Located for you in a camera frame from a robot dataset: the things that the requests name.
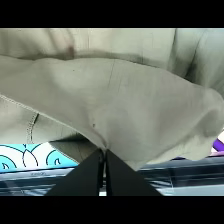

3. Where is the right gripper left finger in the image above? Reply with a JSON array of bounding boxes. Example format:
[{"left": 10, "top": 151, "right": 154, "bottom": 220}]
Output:
[{"left": 45, "top": 148, "right": 105, "bottom": 197}]

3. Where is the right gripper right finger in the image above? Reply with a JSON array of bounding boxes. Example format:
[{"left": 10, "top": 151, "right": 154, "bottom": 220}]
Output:
[{"left": 105, "top": 149, "right": 164, "bottom": 197}]

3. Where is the khaki garment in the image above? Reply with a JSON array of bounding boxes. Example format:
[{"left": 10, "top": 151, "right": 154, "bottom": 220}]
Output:
[{"left": 0, "top": 27, "right": 224, "bottom": 172}]

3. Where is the purple garment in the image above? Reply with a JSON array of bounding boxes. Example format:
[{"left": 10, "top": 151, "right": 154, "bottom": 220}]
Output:
[{"left": 209, "top": 130, "right": 224, "bottom": 158}]

